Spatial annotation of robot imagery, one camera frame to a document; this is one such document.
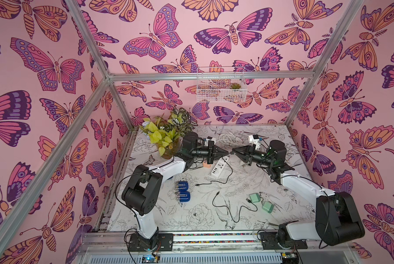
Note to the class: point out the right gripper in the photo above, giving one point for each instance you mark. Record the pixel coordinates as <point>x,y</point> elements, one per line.
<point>250,157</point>

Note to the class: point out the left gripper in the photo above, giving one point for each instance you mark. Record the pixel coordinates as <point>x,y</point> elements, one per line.
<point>213,153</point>

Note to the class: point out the orange power strip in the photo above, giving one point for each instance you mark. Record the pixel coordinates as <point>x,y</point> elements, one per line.
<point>206,165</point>

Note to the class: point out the white power strip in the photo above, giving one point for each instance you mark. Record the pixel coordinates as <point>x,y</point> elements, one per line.
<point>219,167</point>

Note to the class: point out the green charger adapter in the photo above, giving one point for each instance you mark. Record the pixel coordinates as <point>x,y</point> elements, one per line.
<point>268,207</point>
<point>254,198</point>

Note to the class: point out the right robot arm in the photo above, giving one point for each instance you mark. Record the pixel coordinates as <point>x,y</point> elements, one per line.
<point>337,219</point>

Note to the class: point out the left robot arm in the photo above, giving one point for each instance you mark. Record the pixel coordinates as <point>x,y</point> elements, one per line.
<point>141,192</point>

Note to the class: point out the potted green plant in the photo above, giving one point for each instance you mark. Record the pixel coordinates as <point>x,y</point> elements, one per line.
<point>167,133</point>

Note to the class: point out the blue clip bottom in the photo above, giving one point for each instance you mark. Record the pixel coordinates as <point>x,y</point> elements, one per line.
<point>183,196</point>

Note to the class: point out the small succulent in basket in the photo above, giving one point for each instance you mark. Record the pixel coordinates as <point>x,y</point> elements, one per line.
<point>235,86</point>

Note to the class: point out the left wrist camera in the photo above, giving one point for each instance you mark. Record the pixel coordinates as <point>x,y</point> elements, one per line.
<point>209,141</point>

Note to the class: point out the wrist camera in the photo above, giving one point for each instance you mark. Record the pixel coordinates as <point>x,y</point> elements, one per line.
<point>209,141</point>
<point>255,140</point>

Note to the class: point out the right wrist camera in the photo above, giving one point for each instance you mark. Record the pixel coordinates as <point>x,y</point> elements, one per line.
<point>255,140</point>

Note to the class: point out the white wire basket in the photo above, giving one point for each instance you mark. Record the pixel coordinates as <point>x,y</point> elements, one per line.
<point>215,87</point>

